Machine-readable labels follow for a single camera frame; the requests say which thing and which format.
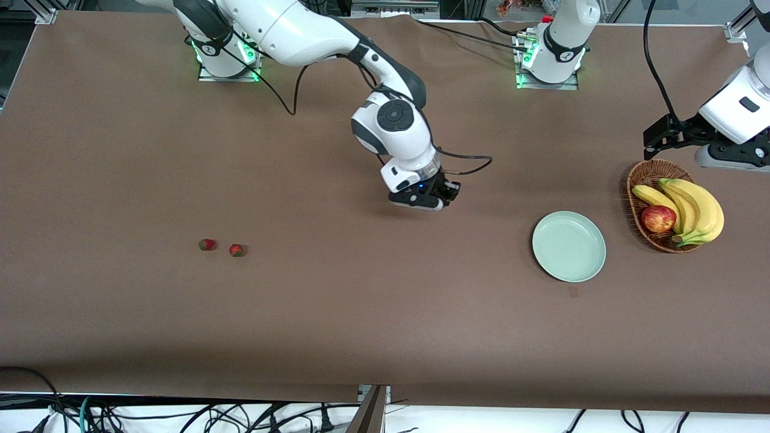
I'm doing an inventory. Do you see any pale green round plate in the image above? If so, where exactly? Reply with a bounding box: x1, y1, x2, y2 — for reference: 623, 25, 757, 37
532, 210, 607, 283

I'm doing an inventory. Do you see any brown wicker basket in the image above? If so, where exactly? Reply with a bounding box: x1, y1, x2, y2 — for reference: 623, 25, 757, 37
626, 159, 704, 254

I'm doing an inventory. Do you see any red apple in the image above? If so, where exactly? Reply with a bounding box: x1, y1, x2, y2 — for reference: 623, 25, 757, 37
641, 205, 677, 234

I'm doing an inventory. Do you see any yellow banana bunch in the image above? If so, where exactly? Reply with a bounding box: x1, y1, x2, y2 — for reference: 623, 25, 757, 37
632, 178, 725, 248

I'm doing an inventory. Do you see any brown table cover sheet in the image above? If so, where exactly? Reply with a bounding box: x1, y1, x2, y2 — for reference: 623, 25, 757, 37
0, 11, 770, 416

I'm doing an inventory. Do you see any orange toy pile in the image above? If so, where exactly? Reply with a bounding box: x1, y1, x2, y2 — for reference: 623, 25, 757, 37
496, 0, 542, 17

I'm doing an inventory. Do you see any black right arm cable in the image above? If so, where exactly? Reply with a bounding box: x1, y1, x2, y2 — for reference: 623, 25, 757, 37
217, 30, 494, 178

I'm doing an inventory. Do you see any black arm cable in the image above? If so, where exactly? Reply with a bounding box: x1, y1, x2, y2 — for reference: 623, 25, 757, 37
217, 30, 494, 178
642, 0, 682, 118

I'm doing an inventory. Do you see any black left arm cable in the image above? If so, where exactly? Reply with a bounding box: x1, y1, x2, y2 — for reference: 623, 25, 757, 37
642, 0, 682, 118

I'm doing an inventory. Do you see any long black table cable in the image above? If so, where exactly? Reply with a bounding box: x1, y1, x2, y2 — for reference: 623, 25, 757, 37
411, 15, 535, 54

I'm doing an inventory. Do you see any short black table cable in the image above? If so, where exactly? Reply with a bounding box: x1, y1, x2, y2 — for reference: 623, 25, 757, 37
478, 17, 524, 38

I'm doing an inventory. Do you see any grey metal frame piece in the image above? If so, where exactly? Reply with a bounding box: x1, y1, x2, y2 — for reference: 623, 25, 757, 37
351, 0, 441, 19

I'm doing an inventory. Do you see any silver metal bracket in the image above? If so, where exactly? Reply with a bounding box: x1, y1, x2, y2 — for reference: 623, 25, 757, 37
357, 385, 392, 405

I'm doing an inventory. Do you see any brown wooden post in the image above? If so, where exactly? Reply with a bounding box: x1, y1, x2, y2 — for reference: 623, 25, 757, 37
345, 385, 389, 433

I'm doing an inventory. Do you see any black floor cable tangle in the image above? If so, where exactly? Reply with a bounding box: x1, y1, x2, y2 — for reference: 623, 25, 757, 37
0, 394, 362, 433

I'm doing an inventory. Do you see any thick black looped cable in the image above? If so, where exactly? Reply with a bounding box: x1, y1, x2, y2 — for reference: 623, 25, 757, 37
0, 366, 68, 433

